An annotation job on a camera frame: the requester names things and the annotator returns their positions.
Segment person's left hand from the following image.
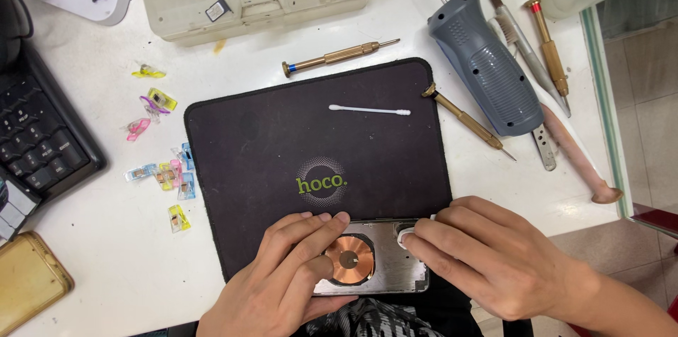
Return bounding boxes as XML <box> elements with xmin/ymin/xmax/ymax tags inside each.
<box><xmin>196</xmin><ymin>211</ymin><xmax>361</xmax><ymax>337</ymax></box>

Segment person's right hand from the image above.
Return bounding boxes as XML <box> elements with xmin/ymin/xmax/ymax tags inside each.
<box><xmin>397</xmin><ymin>195</ymin><xmax>579</xmax><ymax>323</ymax></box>

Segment white cotton pad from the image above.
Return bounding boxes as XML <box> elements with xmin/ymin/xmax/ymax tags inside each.
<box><xmin>397</xmin><ymin>214</ymin><xmax>438</xmax><ymax>251</ymax></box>

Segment silver phone back housing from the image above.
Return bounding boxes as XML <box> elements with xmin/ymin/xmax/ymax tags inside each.
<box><xmin>313</xmin><ymin>219</ymin><xmax>430</xmax><ymax>296</ymax></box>

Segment copper charging coil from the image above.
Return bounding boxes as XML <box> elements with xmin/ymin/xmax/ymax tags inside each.
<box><xmin>324</xmin><ymin>235</ymin><xmax>376</xmax><ymax>286</ymax></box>

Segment metal tweezers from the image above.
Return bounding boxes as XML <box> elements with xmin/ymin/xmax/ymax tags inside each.
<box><xmin>531</xmin><ymin>124</ymin><xmax>557</xmax><ymax>172</ymax></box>

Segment person's patterned clothing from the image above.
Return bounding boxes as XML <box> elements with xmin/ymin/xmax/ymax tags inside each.
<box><xmin>304</xmin><ymin>295</ymin><xmax>480</xmax><ymax>337</ymax></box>

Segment pink plastic spudger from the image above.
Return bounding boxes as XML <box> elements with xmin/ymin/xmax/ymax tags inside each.
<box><xmin>539</xmin><ymin>104</ymin><xmax>625</xmax><ymax>205</ymax></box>

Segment scattered colourful plastic clips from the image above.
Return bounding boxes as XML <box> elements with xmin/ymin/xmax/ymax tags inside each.
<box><xmin>124</xmin><ymin>65</ymin><xmax>196</xmax><ymax>234</ymax></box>

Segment gold screwdriver black cap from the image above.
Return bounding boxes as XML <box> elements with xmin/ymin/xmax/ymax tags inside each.
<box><xmin>422</xmin><ymin>83</ymin><xmax>517</xmax><ymax>162</ymax></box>

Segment black work mat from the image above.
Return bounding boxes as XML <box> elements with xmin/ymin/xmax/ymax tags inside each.
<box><xmin>184</xmin><ymin>58</ymin><xmax>454</xmax><ymax>285</ymax></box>

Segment grey ribbed power tool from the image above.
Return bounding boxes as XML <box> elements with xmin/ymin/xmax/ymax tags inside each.
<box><xmin>427</xmin><ymin>0</ymin><xmax>545</xmax><ymax>137</ymax></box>

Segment white cotton swab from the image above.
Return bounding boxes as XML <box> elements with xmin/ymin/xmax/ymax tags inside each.
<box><xmin>328</xmin><ymin>104</ymin><xmax>412</xmax><ymax>117</ymax></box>

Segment grey cleaning brush pen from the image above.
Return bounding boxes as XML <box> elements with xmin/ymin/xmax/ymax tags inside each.
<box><xmin>484</xmin><ymin>0</ymin><xmax>572</xmax><ymax>118</ymax></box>

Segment gold phone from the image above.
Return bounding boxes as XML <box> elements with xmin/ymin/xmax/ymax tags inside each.
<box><xmin>0</xmin><ymin>231</ymin><xmax>75</xmax><ymax>337</ymax></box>

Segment grey button device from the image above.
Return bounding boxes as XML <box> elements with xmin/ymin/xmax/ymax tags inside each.
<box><xmin>0</xmin><ymin>177</ymin><xmax>42</xmax><ymax>242</ymax></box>

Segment black computer keyboard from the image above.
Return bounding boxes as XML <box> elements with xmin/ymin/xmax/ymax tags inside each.
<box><xmin>0</xmin><ymin>40</ymin><xmax>108</xmax><ymax>206</ymax></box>

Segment beige plastic parts tray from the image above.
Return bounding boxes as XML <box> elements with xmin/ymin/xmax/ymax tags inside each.
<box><xmin>130</xmin><ymin>0</ymin><xmax>373</xmax><ymax>46</ymax></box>

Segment small card tray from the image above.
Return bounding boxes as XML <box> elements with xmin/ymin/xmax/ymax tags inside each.
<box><xmin>205</xmin><ymin>0</ymin><xmax>233</xmax><ymax>22</ymax></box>

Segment gold screwdriver red ring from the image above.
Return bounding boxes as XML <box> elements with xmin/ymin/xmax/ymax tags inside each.
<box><xmin>524</xmin><ymin>0</ymin><xmax>572</xmax><ymax>111</ymax></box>

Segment gold screwdriver blue ring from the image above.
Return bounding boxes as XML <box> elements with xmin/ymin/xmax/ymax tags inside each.
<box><xmin>282</xmin><ymin>39</ymin><xmax>400</xmax><ymax>78</ymax></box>

